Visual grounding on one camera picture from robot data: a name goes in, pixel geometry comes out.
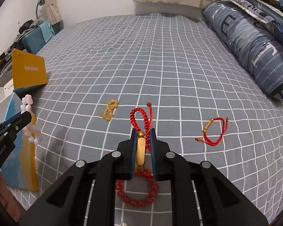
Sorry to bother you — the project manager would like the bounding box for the pink white bead bracelet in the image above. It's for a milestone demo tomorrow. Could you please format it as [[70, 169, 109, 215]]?
[[19, 94, 43, 145]]

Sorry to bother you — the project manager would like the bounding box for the large red bead bracelet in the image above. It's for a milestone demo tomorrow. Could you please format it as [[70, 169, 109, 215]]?
[[115, 168, 159, 208]]

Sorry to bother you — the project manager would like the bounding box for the red cord bracelet gold tube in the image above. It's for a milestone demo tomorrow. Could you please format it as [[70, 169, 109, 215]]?
[[130, 102, 153, 173]]

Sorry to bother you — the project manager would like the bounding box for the yellow amber bead bracelet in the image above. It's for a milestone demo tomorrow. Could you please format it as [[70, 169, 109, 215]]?
[[102, 98, 120, 121]]

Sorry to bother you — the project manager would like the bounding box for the blue yellow jewelry box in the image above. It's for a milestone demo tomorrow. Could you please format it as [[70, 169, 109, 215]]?
[[0, 92, 40, 192]]

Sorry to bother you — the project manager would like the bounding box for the yellow box lid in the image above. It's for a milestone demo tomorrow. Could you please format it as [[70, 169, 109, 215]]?
[[12, 49, 48, 95]]

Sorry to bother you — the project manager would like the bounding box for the teal storage box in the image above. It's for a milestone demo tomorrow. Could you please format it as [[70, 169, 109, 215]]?
[[20, 20, 55, 55]]

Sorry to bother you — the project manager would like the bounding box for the black device on desk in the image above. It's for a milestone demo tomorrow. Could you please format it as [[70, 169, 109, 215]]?
[[18, 19, 34, 34]]

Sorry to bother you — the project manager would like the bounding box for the side beige curtain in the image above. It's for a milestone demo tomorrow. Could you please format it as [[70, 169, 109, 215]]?
[[45, 0, 62, 25]]

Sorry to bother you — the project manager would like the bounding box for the teal desk lamp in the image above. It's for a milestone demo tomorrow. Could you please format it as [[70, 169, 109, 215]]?
[[36, 0, 45, 19]]

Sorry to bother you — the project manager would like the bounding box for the grey grid bed sheet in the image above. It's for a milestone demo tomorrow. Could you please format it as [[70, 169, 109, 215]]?
[[12, 14, 283, 222]]

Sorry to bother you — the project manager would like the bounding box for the blue folded quilt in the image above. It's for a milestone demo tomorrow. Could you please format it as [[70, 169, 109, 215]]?
[[202, 0, 283, 101]]

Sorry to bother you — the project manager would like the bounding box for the blue patterned pillow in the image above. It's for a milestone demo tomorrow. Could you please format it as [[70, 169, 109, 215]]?
[[215, 0, 283, 52]]

